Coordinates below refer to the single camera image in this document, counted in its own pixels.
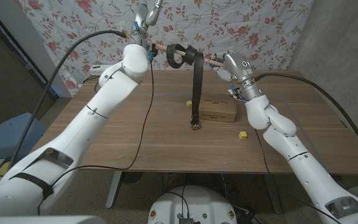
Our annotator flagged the floral backdrop cloth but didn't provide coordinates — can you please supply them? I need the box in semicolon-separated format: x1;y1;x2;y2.
16;0;315;99

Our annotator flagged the flat cardboard box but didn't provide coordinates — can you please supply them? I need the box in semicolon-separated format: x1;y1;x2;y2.
198;98;237;123

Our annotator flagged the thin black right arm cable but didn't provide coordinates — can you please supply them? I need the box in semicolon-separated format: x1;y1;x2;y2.
255;129;343;224

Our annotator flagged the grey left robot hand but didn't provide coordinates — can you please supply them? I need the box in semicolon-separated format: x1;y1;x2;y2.
132;0;164;32

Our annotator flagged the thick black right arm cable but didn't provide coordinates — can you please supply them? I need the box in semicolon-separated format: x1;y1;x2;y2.
253;72;358;169

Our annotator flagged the white power strip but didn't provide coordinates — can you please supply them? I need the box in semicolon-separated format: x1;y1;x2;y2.
89;64;111;77

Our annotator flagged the dark brown leather belt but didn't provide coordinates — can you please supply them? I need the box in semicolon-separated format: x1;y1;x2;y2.
165;43;204;131

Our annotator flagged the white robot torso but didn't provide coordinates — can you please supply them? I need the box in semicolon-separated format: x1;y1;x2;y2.
147;185;238;224

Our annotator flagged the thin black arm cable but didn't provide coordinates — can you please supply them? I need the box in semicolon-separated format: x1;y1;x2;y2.
255;129;343;224
37;60;155;215

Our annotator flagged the black strap on arm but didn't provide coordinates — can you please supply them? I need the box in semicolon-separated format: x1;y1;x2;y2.
9;172;55;200

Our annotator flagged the long wooden stick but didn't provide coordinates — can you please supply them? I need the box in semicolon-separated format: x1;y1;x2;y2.
154;43;228;68

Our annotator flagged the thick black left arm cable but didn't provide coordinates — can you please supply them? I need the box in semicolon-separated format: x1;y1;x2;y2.
7;30;129;170

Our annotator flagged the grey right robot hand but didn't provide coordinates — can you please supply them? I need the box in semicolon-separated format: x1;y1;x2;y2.
213;51;255;84

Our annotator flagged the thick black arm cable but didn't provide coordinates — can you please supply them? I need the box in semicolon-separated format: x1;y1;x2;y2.
253;72;358;169
7;30;129;170

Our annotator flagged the white table leg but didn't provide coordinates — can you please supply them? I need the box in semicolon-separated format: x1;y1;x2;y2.
106;170;124;208

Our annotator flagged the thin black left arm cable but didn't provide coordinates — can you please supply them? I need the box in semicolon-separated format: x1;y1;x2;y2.
37;60;155;215

